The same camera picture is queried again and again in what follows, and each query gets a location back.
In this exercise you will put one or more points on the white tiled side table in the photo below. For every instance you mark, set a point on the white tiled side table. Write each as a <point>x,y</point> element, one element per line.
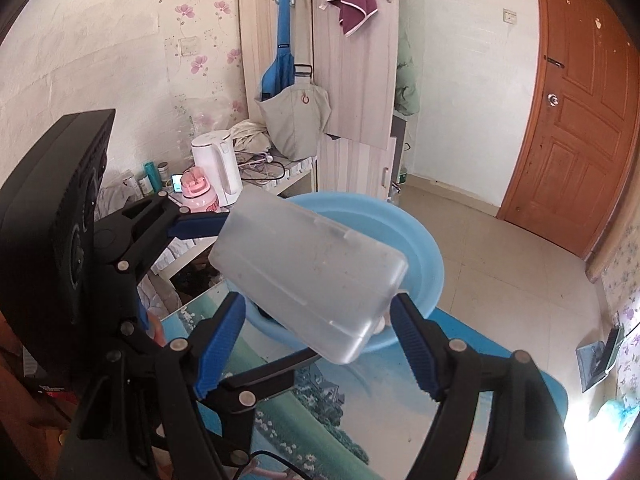
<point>295,170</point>

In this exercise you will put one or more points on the white wall switch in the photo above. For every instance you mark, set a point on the white wall switch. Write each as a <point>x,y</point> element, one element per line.
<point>510,16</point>

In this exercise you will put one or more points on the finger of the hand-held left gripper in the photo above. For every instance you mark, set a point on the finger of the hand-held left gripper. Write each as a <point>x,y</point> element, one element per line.
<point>260,385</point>
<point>200,224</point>

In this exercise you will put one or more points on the teal bottle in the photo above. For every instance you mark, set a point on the teal bottle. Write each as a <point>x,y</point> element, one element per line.
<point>151,175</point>

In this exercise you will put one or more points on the white cosmetic bottle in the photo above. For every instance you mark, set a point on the white cosmetic bottle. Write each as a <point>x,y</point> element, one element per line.
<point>141,186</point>

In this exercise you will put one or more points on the person's left hand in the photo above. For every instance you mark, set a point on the person's left hand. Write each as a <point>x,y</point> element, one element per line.
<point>158,330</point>

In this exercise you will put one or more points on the cream cloth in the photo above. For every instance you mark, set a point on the cream cloth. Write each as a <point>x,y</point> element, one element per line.
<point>250,135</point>

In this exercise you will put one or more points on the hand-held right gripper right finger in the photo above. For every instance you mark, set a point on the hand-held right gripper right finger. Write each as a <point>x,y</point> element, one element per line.
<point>410,340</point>

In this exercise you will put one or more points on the brown wooden door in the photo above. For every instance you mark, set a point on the brown wooden door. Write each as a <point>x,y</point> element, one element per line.
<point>575,135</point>

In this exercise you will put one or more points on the violin print desktop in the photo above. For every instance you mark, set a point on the violin print desktop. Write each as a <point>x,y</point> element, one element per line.
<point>350,410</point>

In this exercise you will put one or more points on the white electric kettle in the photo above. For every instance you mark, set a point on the white electric kettle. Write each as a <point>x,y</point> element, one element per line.
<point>215,155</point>

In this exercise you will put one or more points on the green bottle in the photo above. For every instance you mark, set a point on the green bottle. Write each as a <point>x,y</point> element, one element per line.
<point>403,175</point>

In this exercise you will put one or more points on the blue plastic bag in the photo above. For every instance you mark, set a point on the blue plastic bag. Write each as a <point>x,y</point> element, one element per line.
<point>617,415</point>

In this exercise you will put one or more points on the clear plastic storage box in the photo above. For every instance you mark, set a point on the clear plastic storage box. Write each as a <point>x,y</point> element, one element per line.
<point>310,270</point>

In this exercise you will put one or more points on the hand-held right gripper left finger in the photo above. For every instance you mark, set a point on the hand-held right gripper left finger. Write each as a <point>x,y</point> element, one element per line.
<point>220,345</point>

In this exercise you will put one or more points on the blue plastic basin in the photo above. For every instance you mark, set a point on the blue plastic basin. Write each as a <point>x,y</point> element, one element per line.
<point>415,260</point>

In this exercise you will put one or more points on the small phone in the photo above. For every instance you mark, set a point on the small phone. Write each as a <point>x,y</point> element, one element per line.
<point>177,183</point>

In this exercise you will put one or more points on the green quilted jacket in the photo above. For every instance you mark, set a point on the green quilted jacket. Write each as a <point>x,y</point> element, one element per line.
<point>407,90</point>

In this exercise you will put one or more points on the white wooden wardrobe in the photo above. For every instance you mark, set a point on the white wooden wardrobe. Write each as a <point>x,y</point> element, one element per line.
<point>350,85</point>

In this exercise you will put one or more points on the pink water bottle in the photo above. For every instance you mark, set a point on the pink water bottle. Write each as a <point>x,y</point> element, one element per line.
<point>200,195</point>

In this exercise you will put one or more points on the beige tote bag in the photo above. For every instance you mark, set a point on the beige tote bag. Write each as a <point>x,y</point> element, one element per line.
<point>295,120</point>

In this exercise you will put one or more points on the grey small cabinet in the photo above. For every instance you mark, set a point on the grey small cabinet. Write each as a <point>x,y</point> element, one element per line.
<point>397,140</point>

